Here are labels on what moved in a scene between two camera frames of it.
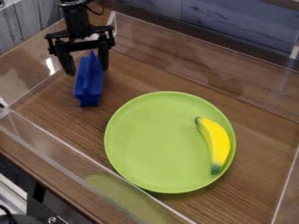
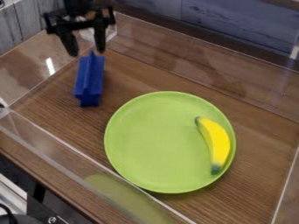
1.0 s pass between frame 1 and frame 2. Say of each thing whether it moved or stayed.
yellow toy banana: stayed
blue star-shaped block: stayed
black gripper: moved
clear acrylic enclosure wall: stayed
